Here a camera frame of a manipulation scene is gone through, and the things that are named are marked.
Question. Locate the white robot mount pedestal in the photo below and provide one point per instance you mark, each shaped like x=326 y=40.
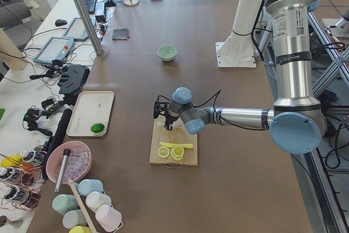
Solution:
x=238 y=50

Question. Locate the yellow plastic knife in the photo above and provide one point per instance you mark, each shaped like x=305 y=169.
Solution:
x=172 y=145

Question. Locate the green cup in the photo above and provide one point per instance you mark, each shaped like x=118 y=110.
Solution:
x=63 y=203

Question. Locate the pink bowl with ice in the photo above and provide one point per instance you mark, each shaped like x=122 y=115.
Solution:
x=78 y=165

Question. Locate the teach pendant far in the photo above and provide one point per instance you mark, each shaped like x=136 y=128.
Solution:
x=76 y=30

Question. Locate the computer mouse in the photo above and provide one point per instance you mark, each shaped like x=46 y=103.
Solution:
x=60 y=22

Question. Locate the teach pendant near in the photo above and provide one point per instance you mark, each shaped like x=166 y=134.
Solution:
x=56 y=48

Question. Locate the lower lemon slice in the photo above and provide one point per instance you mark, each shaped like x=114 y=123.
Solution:
x=163 y=152

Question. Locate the sauce bottle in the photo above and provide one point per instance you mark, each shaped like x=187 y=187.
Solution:
x=32 y=157

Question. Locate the green lime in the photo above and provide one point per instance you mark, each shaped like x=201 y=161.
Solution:
x=97 y=128

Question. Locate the upper lemon slice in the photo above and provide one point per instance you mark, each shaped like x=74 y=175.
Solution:
x=177 y=153

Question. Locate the white cup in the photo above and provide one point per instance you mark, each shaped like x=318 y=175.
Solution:
x=96 y=199

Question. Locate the pink cup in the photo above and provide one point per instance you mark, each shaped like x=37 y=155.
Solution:
x=108 y=217

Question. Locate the teach pendant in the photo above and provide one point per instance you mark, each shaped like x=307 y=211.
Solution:
x=56 y=48
x=76 y=30

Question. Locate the grey folded cloth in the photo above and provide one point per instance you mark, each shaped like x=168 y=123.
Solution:
x=120 y=34

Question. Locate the cream tray with bear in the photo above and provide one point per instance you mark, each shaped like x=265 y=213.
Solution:
x=91 y=107

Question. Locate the black tube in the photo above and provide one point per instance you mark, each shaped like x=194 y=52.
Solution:
x=57 y=139

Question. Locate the blue cup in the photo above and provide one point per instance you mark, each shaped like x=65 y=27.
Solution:
x=90 y=185

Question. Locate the lemon slice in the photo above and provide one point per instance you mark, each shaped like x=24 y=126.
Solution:
x=163 y=152
x=177 y=153

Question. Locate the yellow lemon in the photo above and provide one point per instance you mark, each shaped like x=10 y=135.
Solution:
x=11 y=161

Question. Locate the bamboo cutting board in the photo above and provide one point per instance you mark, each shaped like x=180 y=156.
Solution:
x=178 y=135

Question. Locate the grey office chair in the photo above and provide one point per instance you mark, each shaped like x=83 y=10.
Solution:
x=16 y=22

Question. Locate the aluminium frame post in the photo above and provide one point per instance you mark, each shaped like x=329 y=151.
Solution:
x=85 y=17

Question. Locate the wooden stick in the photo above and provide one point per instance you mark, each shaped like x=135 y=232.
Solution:
x=82 y=206

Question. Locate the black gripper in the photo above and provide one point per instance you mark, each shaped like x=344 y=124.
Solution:
x=170 y=118

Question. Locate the yellow cup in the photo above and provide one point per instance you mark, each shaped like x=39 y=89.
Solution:
x=80 y=229

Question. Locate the steel muddler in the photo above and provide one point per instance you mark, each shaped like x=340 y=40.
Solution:
x=66 y=154

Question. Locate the light green bowl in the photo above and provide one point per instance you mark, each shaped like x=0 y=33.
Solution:
x=167 y=53

